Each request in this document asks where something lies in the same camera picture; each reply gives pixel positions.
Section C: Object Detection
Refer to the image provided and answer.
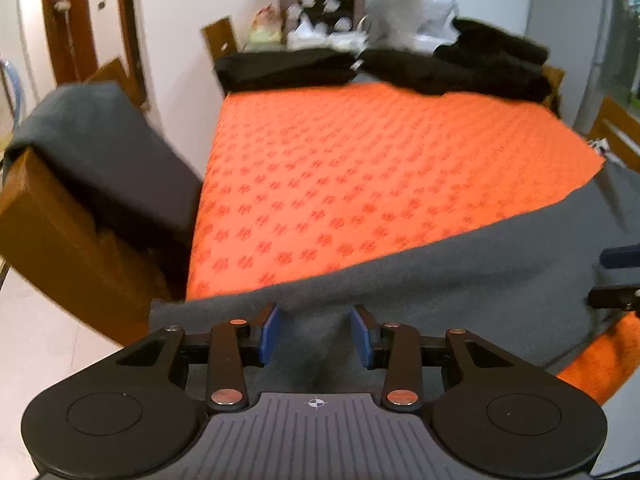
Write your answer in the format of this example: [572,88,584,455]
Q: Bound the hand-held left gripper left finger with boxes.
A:
[116,302,281,413]

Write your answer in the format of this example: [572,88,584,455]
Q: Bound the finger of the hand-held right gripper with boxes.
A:
[587,284,640,313]
[600,242,640,268]

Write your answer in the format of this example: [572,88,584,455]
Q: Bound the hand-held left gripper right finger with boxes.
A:
[350,304,518,413]

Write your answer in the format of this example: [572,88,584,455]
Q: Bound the grey pants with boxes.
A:
[149,165,640,396]

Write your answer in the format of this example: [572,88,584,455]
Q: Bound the wooden chair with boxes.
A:
[542,65,567,111]
[201,16,241,96]
[587,96,640,166]
[0,57,173,346]

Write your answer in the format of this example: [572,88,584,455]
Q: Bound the orange flower-patterned mat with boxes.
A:
[185,81,640,406]

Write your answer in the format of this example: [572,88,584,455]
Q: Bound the grey cloth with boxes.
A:
[2,82,203,256]

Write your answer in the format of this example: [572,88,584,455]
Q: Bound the white power strip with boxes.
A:
[327,30,368,51]

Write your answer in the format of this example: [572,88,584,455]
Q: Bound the white tissue box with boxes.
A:
[287,15,328,51]

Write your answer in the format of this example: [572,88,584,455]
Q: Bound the white plastic bag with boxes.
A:
[367,0,461,51]

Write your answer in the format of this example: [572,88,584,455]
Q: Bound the hula hoop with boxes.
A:
[0,57,23,131]

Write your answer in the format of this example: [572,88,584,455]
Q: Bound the brown wooden door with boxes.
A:
[40,0,146,106]

